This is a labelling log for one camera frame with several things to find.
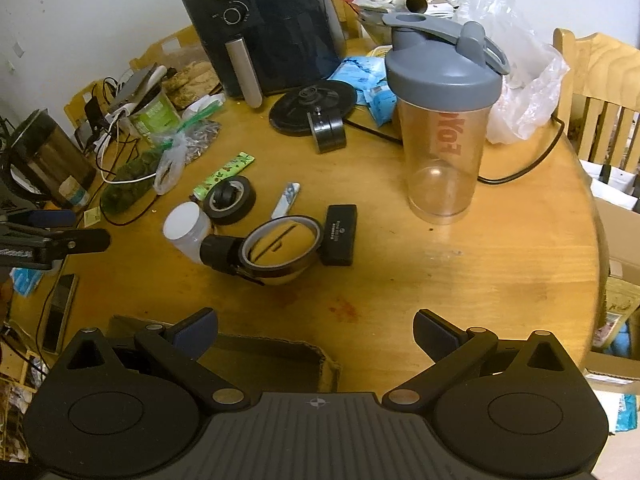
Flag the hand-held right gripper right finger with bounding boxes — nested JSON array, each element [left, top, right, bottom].
[[381, 308, 578, 407]]

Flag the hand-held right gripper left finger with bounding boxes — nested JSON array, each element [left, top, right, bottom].
[[64, 307, 252, 407]]

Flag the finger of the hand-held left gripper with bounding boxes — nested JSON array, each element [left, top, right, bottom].
[[0, 228, 112, 271], [5, 209, 77, 229]]

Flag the cardboard box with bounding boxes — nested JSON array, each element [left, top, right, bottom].
[[106, 314, 344, 395]]

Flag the white bottle with black cap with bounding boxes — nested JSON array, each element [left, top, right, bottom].
[[163, 201, 247, 274]]

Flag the amber tape roll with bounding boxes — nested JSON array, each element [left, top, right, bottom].
[[241, 217, 323, 287]]

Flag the black rectangular box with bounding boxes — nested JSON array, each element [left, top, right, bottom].
[[319, 203, 359, 267]]

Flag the black cylindrical clamp part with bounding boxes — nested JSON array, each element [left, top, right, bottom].
[[307, 108, 347, 155]]

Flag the steel electric kettle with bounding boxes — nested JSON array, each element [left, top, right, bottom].
[[9, 108, 99, 209]]

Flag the light blue packet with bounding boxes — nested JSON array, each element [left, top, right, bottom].
[[9, 266, 44, 302]]

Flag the black smartphone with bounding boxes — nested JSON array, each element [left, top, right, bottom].
[[41, 273, 80, 354]]

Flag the bag of green vegetable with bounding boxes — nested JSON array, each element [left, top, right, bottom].
[[99, 145, 185, 219]]

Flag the wooden chair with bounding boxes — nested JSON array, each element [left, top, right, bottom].
[[551, 27, 640, 173], [64, 80, 117, 132], [327, 0, 364, 42], [129, 25, 202, 73]]

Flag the black tape roll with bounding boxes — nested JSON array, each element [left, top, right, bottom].
[[203, 176, 257, 225]]

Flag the green paper cup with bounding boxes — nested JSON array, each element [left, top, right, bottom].
[[130, 87, 182, 149]]

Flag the grey power bank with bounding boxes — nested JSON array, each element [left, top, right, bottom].
[[106, 66, 167, 111]]

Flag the blue white small packet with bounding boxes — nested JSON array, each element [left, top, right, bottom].
[[272, 181, 301, 220]]

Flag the green printed sachet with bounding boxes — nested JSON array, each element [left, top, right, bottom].
[[193, 151, 256, 200]]

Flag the clear bag of sunflower seeds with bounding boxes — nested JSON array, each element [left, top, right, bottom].
[[171, 120, 224, 164]]

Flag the white plastic wrapper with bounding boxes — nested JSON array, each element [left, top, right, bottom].
[[181, 92, 227, 117]]

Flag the bagged flatbread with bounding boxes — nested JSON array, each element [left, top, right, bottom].
[[164, 60, 224, 111]]

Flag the clear shaker bottle grey lid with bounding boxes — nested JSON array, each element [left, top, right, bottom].
[[382, 10, 512, 223]]

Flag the black kettle base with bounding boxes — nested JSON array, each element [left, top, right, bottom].
[[268, 81, 357, 135]]

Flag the clear plastic bag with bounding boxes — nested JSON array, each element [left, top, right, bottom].
[[462, 0, 572, 147]]

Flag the light blue wipes pack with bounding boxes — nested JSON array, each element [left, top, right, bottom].
[[327, 56, 390, 94]]

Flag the dark blue air fryer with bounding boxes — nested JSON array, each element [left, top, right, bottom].
[[179, 0, 347, 109]]

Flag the glass bowl of packets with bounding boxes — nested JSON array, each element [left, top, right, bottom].
[[352, 0, 468, 46]]

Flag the white cable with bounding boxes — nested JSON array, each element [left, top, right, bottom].
[[95, 104, 157, 184]]

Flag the black power cable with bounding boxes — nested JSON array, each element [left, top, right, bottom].
[[344, 114, 565, 187]]

